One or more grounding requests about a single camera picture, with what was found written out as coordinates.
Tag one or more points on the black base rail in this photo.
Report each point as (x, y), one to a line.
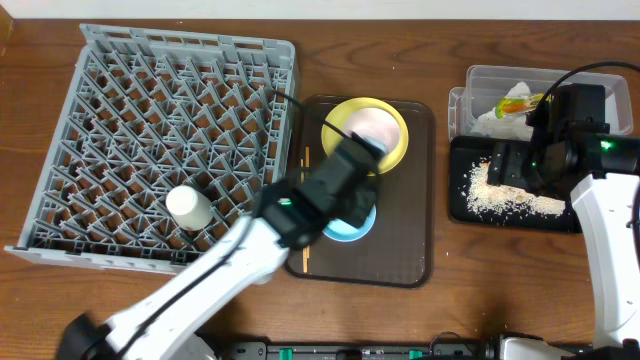
(447, 344)

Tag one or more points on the spilled rice pile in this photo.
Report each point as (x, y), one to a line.
(484, 198)

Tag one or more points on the light blue bowl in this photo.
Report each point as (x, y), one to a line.
(340, 231)

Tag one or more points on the yellow plate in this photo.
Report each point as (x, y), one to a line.
(332, 131)

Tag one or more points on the grey dishwasher rack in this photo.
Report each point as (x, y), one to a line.
(148, 110)

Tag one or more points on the clear plastic waste bin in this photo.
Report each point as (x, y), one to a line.
(486, 85)

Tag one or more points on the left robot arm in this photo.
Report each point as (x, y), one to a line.
(289, 214)

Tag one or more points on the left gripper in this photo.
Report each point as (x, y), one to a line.
(364, 163)

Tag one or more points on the white bowl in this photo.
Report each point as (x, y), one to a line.
(376, 126)

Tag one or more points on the brown serving tray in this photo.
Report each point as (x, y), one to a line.
(398, 250)

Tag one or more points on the left wooden chopstick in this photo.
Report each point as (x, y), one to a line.
(306, 250)

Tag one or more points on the black waste tray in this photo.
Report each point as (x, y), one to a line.
(464, 151)

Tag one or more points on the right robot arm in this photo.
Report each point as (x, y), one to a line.
(572, 156)

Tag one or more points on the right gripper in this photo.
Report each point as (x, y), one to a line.
(506, 165)

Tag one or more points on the white cup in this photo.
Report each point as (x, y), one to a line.
(190, 209)

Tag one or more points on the white napkin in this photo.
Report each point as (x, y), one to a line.
(513, 127)

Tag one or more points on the green snack wrapper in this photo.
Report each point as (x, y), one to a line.
(508, 107)

